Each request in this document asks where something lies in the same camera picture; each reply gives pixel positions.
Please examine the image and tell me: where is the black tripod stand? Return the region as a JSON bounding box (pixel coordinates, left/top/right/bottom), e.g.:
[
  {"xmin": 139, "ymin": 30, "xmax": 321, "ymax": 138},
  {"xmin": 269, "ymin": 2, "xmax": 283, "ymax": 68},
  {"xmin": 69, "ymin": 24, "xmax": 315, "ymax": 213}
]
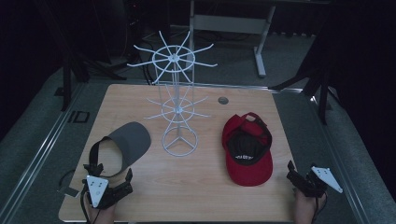
[
  {"xmin": 269, "ymin": 59, "xmax": 333, "ymax": 125},
  {"xmin": 34, "ymin": 0, "xmax": 127, "ymax": 112}
]

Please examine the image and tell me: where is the black floor plate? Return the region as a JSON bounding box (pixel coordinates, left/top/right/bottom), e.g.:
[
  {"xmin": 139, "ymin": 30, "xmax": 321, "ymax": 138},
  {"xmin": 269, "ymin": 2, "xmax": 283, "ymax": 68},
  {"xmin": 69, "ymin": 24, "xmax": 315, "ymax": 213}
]
[{"xmin": 67, "ymin": 110, "xmax": 91, "ymax": 124}]

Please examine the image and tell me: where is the right hand-held gripper cable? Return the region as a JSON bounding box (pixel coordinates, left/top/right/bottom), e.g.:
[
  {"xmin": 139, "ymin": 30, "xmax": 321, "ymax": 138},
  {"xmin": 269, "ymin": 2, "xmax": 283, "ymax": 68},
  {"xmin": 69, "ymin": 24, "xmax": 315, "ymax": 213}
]
[{"xmin": 312, "ymin": 191, "xmax": 328, "ymax": 224}]

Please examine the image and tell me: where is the person's left hand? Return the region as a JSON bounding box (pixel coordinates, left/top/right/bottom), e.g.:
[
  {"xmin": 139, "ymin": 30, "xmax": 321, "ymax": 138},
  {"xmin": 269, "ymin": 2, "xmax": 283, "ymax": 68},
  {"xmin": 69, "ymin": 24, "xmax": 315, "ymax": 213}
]
[{"xmin": 83, "ymin": 199, "xmax": 117, "ymax": 224}]

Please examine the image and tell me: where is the person's right hand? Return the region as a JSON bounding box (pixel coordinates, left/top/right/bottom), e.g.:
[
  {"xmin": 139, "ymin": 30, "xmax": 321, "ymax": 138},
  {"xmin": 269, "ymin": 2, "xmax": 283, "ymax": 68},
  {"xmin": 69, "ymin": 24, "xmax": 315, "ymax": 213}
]
[{"xmin": 293, "ymin": 188, "xmax": 328, "ymax": 224}]

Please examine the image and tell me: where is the dark computer tower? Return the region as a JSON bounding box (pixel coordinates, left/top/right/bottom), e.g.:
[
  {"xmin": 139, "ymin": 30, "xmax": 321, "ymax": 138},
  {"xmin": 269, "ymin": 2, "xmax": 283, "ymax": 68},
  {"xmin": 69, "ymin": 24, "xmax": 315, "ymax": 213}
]
[{"xmin": 124, "ymin": 0, "xmax": 146, "ymax": 63}]

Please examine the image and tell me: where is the white wire display rack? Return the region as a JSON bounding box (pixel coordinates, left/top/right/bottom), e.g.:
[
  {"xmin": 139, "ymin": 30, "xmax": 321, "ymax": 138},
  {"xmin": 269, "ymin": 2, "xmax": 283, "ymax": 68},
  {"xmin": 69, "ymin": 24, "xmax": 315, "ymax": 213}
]
[{"xmin": 126, "ymin": 30, "xmax": 219, "ymax": 158}]

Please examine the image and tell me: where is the gray sun visor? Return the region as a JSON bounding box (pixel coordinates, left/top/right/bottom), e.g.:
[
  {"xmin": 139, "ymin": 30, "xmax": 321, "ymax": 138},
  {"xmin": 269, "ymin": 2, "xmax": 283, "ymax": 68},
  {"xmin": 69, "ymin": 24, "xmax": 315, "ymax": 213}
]
[{"xmin": 88, "ymin": 121, "xmax": 152, "ymax": 178}]

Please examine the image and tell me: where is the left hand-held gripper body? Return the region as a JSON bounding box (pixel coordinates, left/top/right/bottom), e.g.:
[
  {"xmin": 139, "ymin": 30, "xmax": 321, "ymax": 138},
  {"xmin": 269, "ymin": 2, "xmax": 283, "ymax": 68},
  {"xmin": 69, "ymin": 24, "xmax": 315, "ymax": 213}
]
[{"xmin": 81, "ymin": 175, "xmax": 134, "ymax": 210}]

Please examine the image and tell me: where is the metal floor rail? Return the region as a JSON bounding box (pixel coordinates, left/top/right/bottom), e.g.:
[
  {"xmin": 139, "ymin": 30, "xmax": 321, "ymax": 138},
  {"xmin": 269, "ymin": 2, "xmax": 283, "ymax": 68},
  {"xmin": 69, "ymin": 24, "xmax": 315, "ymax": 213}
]
[
  {"xmin": 0, "ymin": 83, "xmax": 87, "ymax": 224},
  {"xmin": 309, "ymin": 92, "xmax": 372, "ymax": 224}
]

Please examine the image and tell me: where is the white metal desk frame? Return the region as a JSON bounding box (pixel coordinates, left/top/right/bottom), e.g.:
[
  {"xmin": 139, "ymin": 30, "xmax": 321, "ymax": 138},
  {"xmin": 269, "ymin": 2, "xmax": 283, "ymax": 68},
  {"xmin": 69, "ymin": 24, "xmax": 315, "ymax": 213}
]
[{"xmin": 188, "ymin": 0, "xmax": 331, "ymax": 78}]

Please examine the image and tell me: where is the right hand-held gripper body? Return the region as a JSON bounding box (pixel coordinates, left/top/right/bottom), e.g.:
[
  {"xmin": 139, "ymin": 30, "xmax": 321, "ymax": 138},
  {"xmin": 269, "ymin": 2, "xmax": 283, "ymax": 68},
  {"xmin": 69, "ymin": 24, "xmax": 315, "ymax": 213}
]
[{"xmin": 298, "ymin": 165, "xmax": 344, "ymax": 199}]

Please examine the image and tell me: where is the gray paper scrap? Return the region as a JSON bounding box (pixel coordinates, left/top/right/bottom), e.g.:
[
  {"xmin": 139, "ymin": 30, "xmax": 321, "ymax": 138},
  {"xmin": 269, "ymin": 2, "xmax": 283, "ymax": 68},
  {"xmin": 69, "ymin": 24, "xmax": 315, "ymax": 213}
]
[{"xmin": 57, "ymin": 186, "xmax": 80, "ymax": 199}]

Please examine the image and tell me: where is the left hand-held gripper cable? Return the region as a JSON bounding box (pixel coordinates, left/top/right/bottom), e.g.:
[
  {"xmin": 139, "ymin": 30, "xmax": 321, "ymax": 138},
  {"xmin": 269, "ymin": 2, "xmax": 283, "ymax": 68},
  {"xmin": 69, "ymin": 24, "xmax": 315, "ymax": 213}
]
[{"xmin": 79, "ymin": 186, "xmax": 101, "ymax": 224}]

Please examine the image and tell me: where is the hand-held gripper cable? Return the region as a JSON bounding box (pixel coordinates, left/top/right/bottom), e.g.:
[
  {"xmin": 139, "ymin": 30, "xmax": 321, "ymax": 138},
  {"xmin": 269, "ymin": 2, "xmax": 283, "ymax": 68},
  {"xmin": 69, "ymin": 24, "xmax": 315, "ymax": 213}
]
[
  {"xmin": 79, "ymin": 186, "xmax": 101, "ymax": 224},
  {"xmin": 312, "ymin": 191, "xmax": 328, "ymax": 224}
]

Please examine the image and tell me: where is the red baseball cap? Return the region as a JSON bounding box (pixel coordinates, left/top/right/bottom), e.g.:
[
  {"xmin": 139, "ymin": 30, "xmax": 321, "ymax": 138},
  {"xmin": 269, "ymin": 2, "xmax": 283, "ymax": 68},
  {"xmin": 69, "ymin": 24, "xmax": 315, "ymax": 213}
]
[{"xmin": 221, "ymin": 112, "xmax": 274, "ymax": 188}]

